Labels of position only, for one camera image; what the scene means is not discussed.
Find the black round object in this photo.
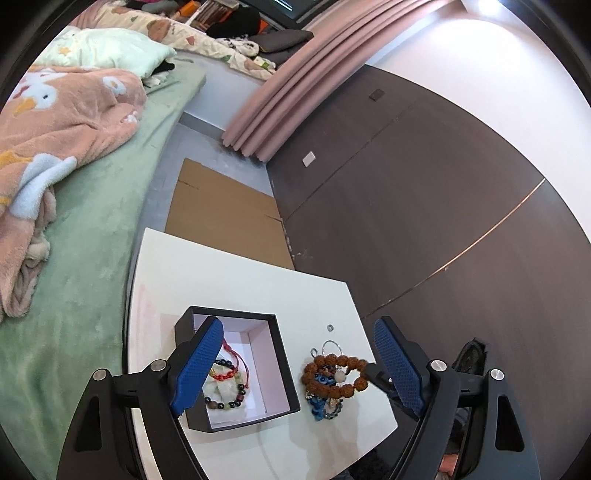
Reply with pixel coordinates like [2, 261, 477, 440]
[455, 339, 490, 376]

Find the blue bead bracelet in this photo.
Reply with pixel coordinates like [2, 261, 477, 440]
[306, 374, 345, 422]

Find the dark bead bracelet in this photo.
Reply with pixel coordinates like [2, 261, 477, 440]
[203, 359, 246, 412]

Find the black and white cloth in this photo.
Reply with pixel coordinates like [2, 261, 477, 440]
[217, 37, 260, 59]

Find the cream printed quilt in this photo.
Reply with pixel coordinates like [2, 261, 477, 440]
[76, 4, 278, 81]

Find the brown wooden bead bracelet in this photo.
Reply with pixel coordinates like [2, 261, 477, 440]
[301, 353, 370, 398]

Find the flat cardboard sheet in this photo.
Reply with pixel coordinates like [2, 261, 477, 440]
[165, 158, 296, 271]

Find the green bed sheet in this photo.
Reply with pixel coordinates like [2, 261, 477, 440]
[0, 58, 206, 480]

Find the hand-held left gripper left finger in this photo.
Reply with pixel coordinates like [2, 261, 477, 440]
[55, 316, 225, 480]

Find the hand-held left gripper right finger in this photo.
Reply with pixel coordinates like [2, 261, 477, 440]
[367, 316, 541, 480]

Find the black jewelry box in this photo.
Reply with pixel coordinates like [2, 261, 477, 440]
[174, 305, 302, 432]

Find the white pillow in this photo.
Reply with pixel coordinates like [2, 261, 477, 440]
[34, 28, 178, 85]

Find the pink curtain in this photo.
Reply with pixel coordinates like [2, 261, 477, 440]
[222, 0, 451, 162]

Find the black bag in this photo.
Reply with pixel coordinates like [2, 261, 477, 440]
[217, 8, 262, 40]

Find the red string bracelet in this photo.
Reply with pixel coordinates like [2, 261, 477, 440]
[210, 339, 250, 393]

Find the pink printed blanket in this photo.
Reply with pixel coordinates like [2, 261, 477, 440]
[0, 65, 148, 320]

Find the dark grey cushion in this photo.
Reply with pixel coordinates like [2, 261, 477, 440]
[256, 30, 315, 55]

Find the stack of books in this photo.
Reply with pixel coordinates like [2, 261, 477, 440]
[189, 0, 236, 31]

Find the silver ring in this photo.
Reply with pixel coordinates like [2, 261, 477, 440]
[310, 340, 343, 365]

